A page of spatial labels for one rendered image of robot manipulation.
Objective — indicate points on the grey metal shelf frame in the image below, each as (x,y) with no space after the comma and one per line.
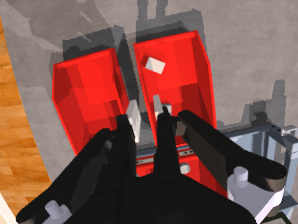
(262,140)

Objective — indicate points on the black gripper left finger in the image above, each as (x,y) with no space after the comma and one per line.
(80,179)

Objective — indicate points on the white round disc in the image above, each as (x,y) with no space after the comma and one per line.
(185,168)

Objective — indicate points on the small white block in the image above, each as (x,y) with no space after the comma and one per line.
(155,65)

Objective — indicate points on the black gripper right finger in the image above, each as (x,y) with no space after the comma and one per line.
(252,181)

